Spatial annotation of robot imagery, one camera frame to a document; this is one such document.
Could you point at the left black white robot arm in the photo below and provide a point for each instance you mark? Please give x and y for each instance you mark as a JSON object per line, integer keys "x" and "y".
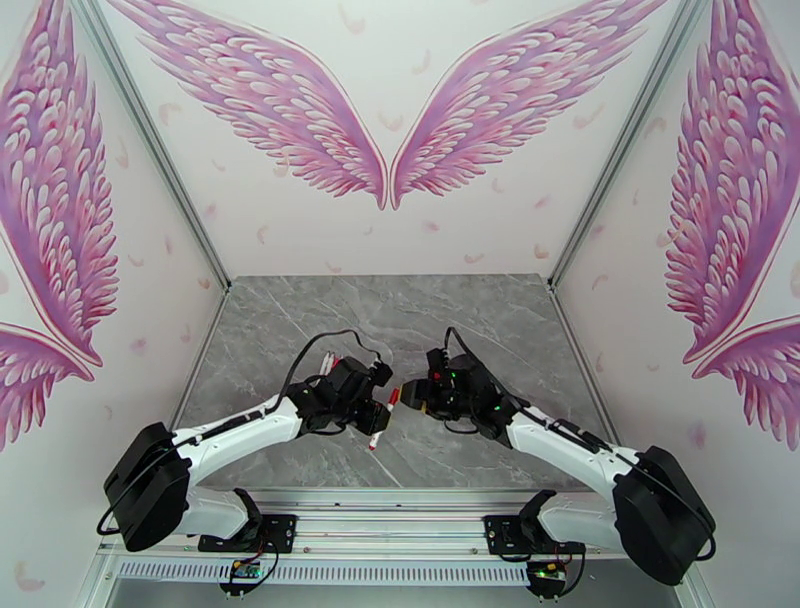
{"x": 219, "y": 437}

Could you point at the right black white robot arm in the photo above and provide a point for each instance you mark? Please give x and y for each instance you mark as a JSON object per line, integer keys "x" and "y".
{"x": 575, "y": 450}

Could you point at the small circuit board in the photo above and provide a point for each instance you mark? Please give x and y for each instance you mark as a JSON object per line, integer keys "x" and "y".
{"x": 547, "y": 570}
{"x": 245, "y": 570}

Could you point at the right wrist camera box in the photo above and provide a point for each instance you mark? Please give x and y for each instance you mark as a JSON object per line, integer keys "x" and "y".
{"x": 436, "y": 361}

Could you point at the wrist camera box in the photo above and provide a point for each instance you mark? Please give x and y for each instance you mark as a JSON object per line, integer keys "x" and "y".
{"x": 380, "y": 375}
{"x": 436, "y": 361}

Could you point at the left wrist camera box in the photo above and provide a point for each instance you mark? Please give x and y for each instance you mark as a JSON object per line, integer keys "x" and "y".
{"x": 380, "y": 375}

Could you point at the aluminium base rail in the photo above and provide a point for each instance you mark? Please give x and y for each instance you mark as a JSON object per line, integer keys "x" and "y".
{"x": 387, "y": 525}

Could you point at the aluminium frame bar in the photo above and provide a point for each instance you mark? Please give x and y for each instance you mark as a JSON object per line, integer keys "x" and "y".
{"x": 567, "y": 331}
{"x": 210, "y": 331}

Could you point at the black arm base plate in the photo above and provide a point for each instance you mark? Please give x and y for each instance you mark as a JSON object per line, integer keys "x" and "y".
{"x": 281, "y": 531}
{"x": 500, "y": 531}

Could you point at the aluminium frame post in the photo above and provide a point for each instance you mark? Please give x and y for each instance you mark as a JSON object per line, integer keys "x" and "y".
{"x": 632, "y": 134}
{"x": 150, "y": 134}

